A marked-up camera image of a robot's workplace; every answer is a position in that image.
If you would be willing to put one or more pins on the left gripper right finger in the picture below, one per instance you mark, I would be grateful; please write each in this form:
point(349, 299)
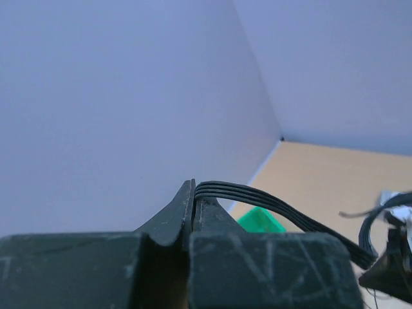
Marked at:
point(232, 268)

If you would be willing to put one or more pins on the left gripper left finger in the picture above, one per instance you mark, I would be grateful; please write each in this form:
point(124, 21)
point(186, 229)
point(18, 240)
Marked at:
point(144, 268)

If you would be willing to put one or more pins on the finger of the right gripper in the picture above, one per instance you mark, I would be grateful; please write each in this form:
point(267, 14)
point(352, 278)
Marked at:
point(391, 273)

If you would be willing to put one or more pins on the green plastic bin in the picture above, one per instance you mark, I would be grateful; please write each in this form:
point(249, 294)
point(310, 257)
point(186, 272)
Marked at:
point(259, 220)

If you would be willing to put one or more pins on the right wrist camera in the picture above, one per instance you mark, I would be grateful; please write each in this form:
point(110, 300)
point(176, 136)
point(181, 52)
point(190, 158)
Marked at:
point(396, 215)

